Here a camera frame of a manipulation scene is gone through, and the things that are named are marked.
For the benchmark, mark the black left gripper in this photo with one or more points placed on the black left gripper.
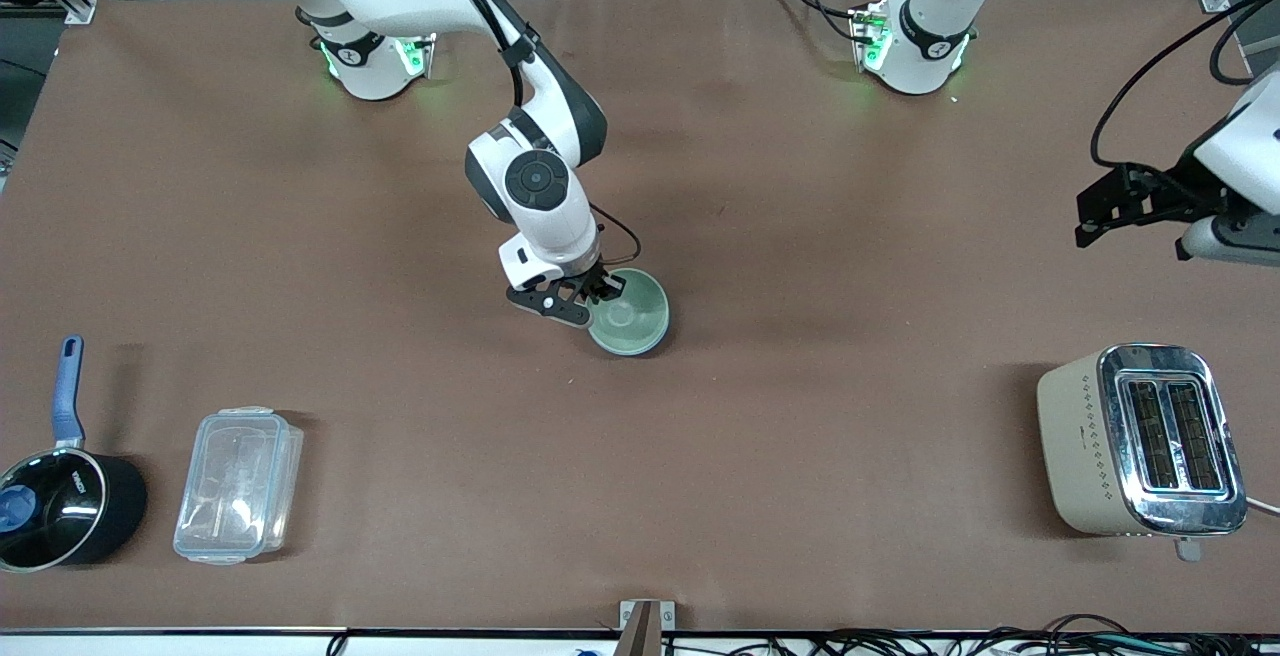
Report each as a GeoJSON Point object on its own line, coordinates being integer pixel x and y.
{"type": "Point", "coordinates": [1184, 183]}

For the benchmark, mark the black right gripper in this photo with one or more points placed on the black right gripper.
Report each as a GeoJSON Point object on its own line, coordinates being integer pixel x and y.
{"type": "Point", "coordinates": [587, 282]}

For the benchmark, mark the green bowl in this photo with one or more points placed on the green bowl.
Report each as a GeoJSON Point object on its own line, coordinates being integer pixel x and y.
{"type": "Point", "coordinates": [635, 316]}

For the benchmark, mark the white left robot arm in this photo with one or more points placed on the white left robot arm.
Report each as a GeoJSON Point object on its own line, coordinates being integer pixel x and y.
{"type": "Point", "coordinates": [925, 46]}

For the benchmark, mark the brown table mat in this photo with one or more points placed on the brown table mat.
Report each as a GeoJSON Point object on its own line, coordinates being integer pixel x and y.
{"type": "Point", "coordinates": [800, 336]}

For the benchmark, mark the beige chrome toaster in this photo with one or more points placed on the beige chrome toaster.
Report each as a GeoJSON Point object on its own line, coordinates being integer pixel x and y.
{"type": "Point", "coordinates": [1140, 441]}

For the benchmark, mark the clear plastic food container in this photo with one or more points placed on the clear plastic food container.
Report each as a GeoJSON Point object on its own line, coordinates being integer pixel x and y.
{"type": "Point", "coordinates": [238, 486]}

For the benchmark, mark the glass lid blue knob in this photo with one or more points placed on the glass lid blue knob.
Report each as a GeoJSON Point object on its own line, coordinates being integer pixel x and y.
{"type": "Point", "coordinates": [45, 506]}

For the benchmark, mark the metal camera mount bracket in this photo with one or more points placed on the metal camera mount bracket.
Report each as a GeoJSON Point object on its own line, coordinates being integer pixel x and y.
{"type": "Point", "coordinates": [647, 628]}

